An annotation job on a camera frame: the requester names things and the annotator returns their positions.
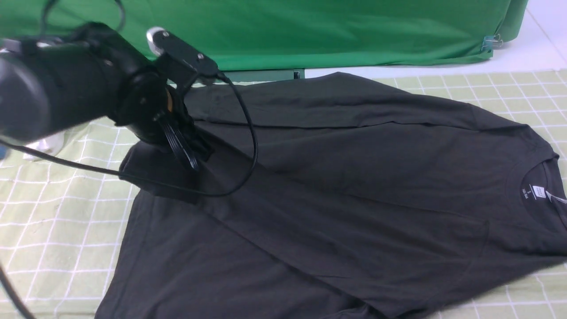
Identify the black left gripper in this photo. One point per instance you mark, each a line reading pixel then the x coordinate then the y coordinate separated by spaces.
pixel 156 113

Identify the dark gray long-sleeve top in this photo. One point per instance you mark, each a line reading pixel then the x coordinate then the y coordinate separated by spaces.
pixel 367 202

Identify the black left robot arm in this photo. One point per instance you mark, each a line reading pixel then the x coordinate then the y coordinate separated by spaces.
pixel 95 73

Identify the dark green metal base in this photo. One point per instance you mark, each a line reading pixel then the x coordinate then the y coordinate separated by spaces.
pixel 265 75

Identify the green backdrop cloth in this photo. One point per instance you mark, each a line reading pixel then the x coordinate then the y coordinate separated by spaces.
pixel 307 34

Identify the crumpled white shirt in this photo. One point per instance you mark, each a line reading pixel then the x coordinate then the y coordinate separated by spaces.
pixel 51 145

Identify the light green checkered tablecloth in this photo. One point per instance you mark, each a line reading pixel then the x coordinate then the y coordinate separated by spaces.
pixel 61 228

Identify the blue object at left edge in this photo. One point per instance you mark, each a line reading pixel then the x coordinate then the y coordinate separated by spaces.
pixel 3 152

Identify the blue binder clip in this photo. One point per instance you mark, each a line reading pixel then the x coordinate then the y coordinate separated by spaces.
pixel 491 42

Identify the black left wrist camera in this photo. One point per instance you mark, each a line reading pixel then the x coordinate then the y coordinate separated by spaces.
pixel 179 61

